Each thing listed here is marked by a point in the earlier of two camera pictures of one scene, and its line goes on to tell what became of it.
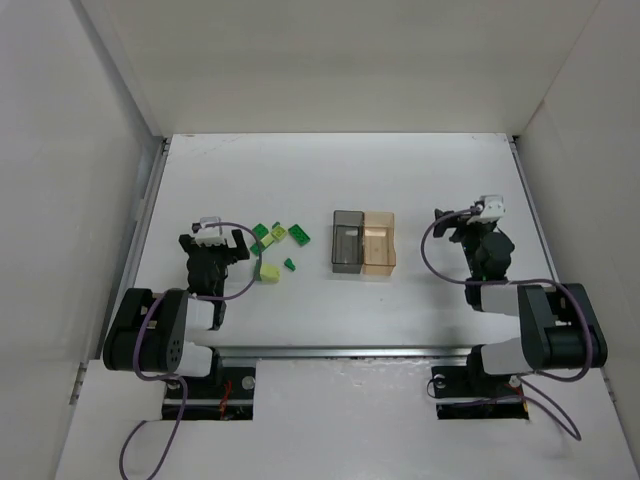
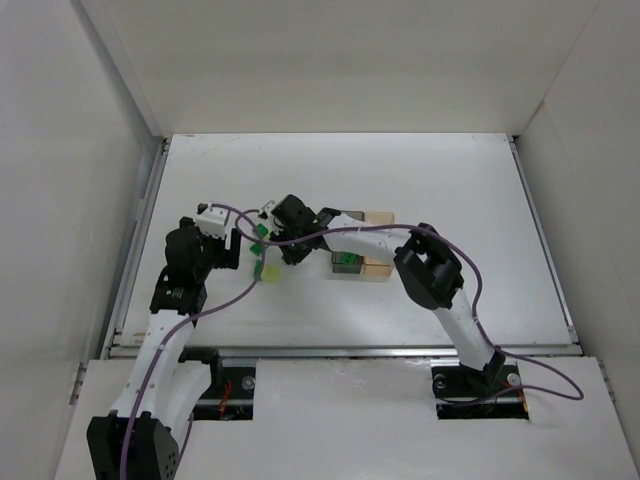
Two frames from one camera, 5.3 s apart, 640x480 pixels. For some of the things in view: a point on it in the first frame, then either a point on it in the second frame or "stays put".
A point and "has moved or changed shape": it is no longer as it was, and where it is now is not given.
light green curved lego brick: [269, 274] stays put
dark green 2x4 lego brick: [298, 234] has moved or changed shape
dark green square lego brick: [260, 231] stays put
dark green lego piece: [255, 248] stays put
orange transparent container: [379, 249] stays put
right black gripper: [456, 229] -> [282, 236]
